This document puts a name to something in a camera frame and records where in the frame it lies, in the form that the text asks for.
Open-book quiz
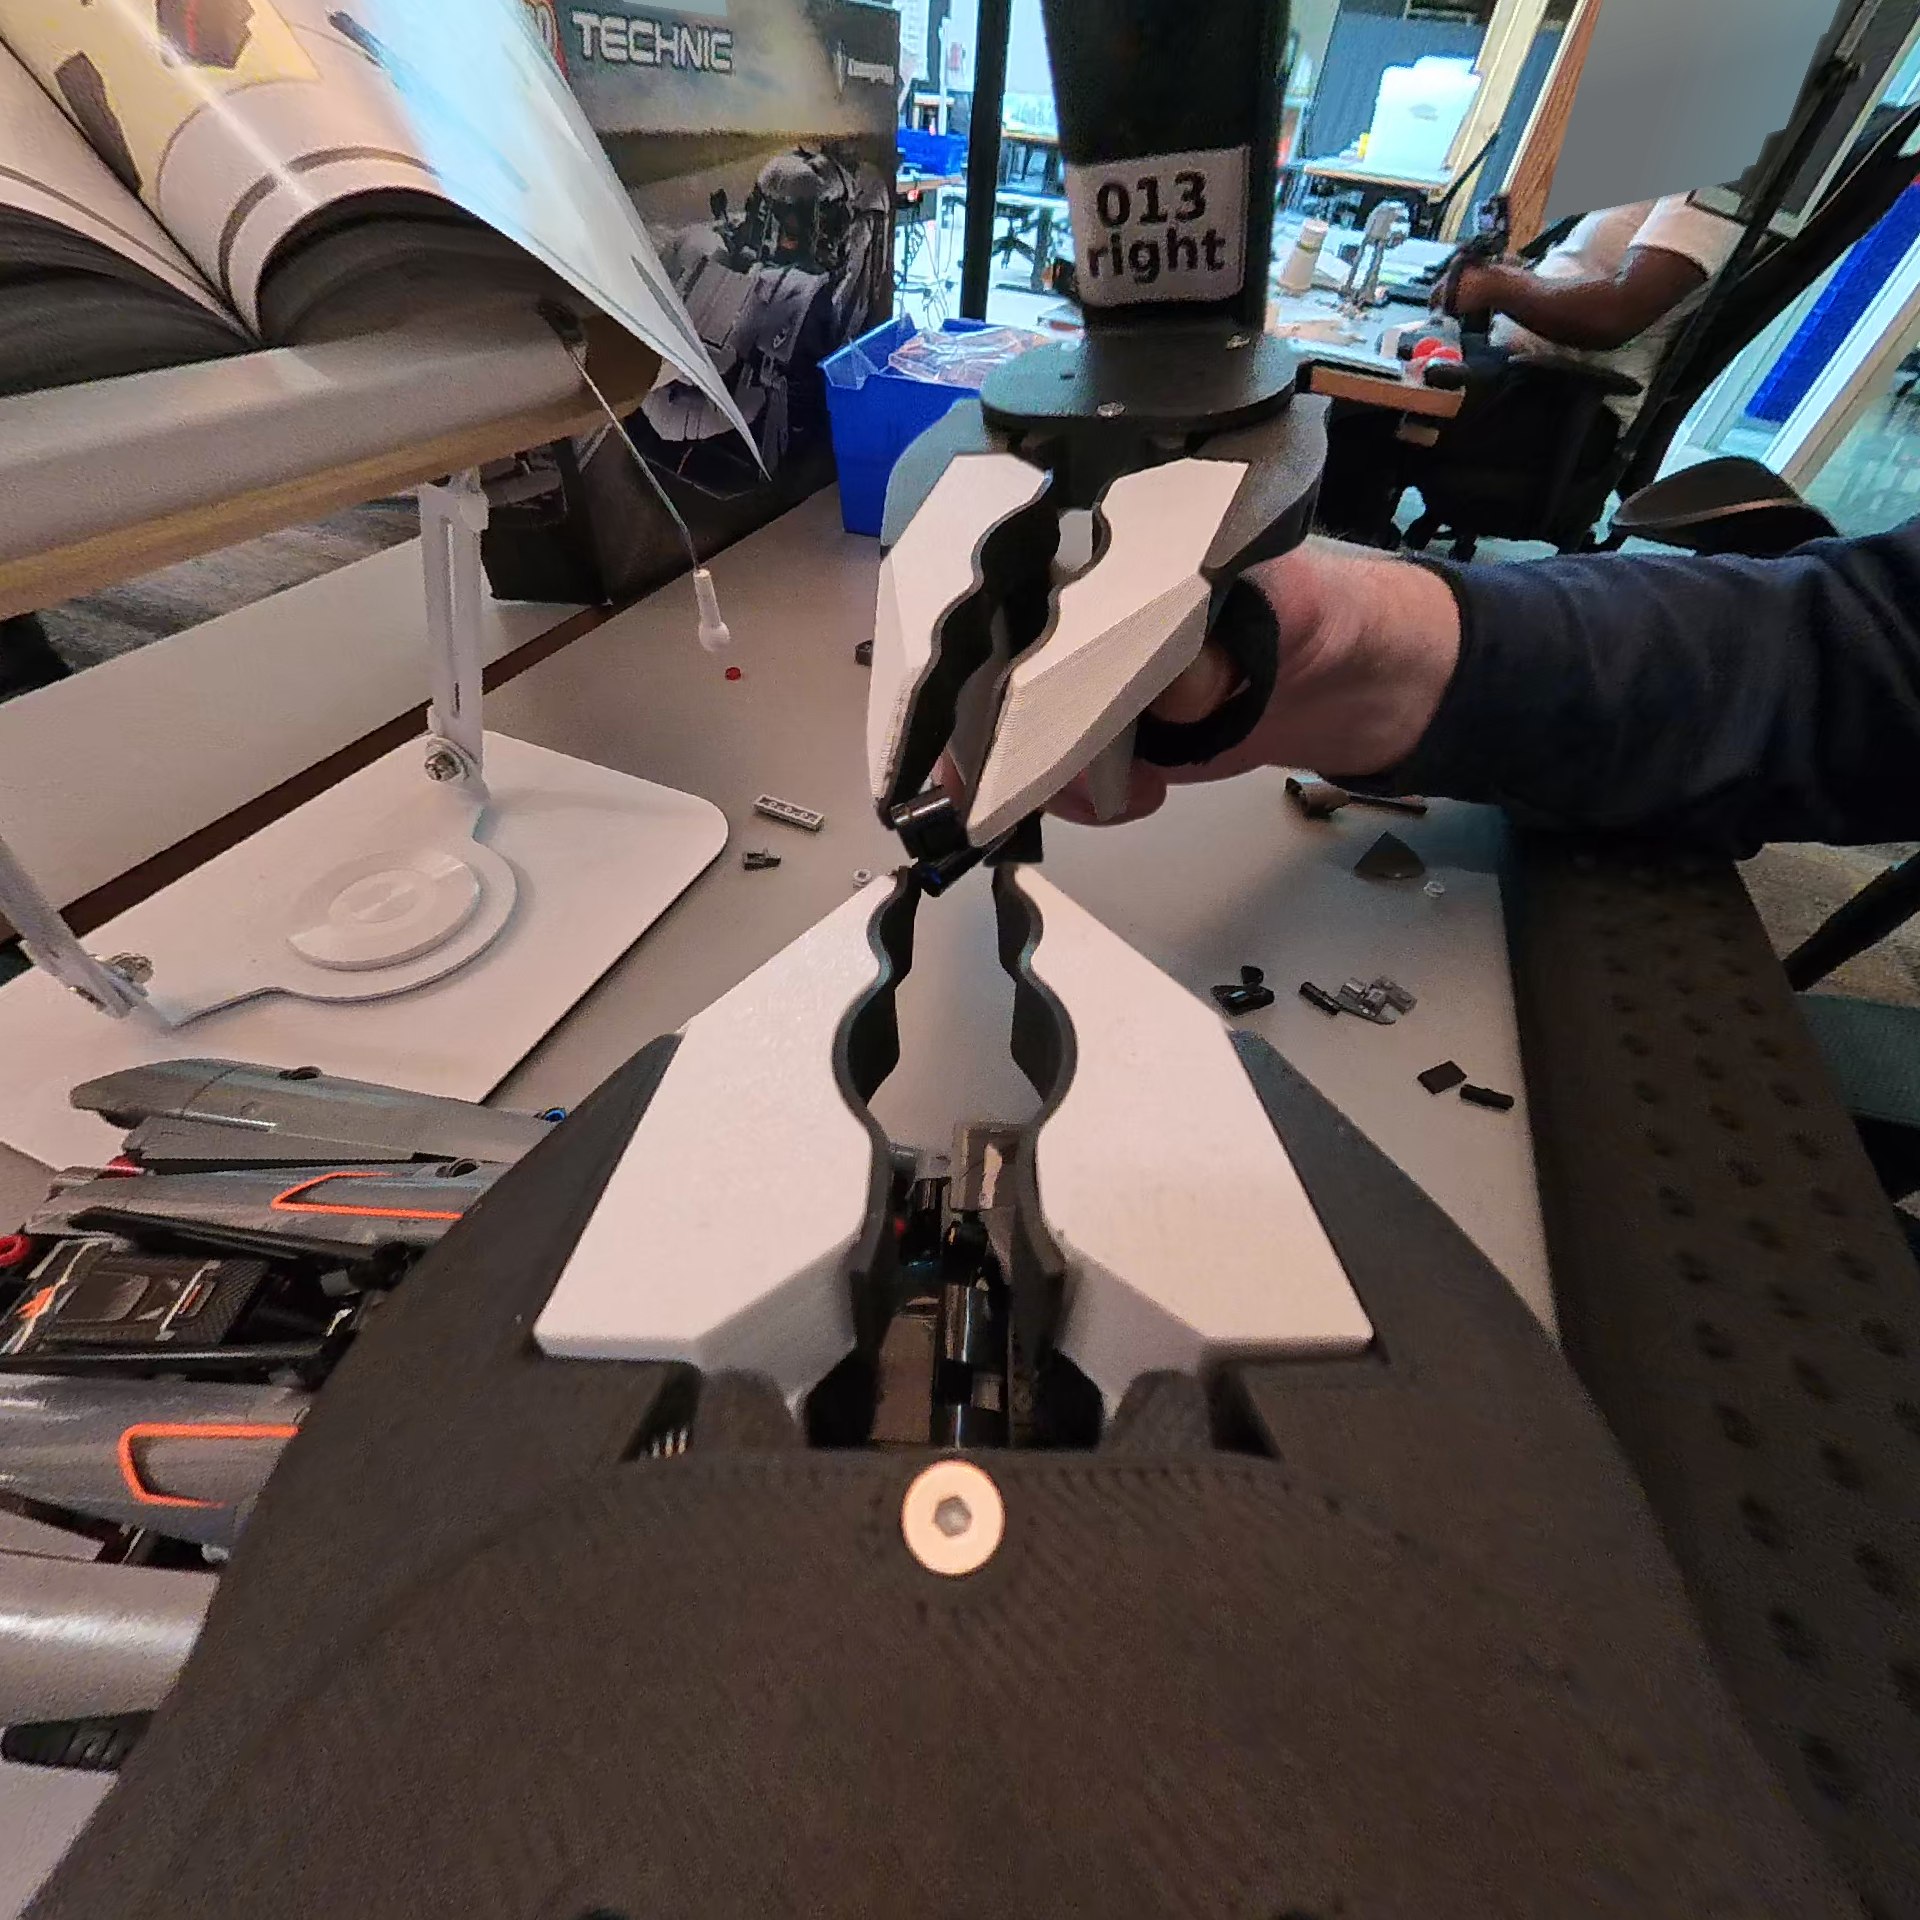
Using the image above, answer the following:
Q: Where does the dark printed box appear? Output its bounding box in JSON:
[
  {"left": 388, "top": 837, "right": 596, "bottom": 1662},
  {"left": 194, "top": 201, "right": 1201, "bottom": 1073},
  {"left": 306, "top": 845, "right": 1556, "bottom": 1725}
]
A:
[{"left": 481, "top": 0, "right": 904, "bottom": 602}]

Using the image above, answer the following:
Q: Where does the blue storage bin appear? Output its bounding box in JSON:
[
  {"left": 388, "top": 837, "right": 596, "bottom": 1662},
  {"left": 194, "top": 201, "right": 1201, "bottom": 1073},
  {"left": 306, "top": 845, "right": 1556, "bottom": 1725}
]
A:
[{"left": 821, "top": 316, "right": 1052, "bottom": 538}]

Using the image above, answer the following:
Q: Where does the wooden background table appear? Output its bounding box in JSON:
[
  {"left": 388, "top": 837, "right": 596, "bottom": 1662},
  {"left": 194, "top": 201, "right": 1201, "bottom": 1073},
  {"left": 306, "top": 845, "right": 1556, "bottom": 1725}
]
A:
[{"left": 1302, "top": 353, "right": 1469, "bottom": 425}]

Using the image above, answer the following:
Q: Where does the black curved chair back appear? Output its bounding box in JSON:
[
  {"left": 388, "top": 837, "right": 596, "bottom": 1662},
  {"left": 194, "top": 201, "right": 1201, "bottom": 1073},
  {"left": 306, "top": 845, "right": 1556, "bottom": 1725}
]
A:
[{"left": 1609, "top": 456, "right": 1843, "bottom": 553}]

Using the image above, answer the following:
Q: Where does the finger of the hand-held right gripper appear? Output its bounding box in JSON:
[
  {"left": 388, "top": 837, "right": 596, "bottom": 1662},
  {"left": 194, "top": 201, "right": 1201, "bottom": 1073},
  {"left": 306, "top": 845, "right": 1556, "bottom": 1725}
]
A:
[
  {"left": 965, "top": 458, "right": 1258, "bottom": 849},
  {"left": 867, "top": 452, "right": 1057, "bottom": 819}
]

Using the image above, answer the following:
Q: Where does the open instruction booklet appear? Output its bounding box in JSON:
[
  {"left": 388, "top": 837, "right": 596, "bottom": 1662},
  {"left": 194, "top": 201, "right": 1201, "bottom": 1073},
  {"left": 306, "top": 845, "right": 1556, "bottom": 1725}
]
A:
[{"left": 0, "top": 0, "right": 774, "bottom": 483}]

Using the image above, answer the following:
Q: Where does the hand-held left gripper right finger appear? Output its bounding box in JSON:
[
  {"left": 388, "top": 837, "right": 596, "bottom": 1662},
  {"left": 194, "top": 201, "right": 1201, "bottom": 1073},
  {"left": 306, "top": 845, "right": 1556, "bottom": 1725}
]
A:
[{"left": 995, "top": 865, "right": 1376, "bottom": 1420}]

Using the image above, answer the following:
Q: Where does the black connector with blue pin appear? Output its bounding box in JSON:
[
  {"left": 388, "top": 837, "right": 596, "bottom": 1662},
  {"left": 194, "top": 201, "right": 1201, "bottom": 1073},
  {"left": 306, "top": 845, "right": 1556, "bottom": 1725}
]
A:
[{"left": 886, "top": 790, "right": 1037, "bottom": 902}]

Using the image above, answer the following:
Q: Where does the black office chair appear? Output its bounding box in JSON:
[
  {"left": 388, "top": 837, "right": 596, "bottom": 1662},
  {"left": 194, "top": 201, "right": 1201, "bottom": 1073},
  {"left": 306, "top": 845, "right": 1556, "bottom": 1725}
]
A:
[{"left": 1318, "top": 353, "right": 1649, "bottom": 553}]

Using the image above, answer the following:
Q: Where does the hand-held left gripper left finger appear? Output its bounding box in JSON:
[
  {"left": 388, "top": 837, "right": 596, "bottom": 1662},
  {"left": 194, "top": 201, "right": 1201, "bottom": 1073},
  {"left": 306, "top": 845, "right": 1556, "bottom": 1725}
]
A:
[{"left": 536, "top": 873, "right": 916, "bottom": 1413}]

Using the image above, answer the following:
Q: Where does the black pole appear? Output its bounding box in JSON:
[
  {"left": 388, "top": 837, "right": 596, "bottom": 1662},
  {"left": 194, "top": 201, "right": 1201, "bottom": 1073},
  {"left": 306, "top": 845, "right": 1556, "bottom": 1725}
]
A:
[{"left": 961, "top": 0, "right": 1011, "bottom": 324}]

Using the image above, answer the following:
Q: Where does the grey orange lego car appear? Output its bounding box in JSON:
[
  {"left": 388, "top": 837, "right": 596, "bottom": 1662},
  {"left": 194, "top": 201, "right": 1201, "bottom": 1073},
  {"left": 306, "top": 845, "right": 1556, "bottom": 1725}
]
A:
[{"left": 0, "top": 1056, "right": 1067, "bottom": 1772}]

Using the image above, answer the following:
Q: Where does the white book stand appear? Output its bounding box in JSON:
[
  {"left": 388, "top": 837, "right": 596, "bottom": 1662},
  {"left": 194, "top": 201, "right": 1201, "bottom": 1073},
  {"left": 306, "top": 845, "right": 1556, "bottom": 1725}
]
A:
[{"left": 0, "top": 300, "right": 736, "bottom": 1121}]

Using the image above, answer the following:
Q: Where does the person's right hand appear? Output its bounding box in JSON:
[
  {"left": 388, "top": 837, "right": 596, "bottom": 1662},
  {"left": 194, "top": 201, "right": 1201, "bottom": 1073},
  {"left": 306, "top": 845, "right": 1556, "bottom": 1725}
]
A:
[{"left": 1050, "top": 539, "right": 1465, "bottom": 826}]

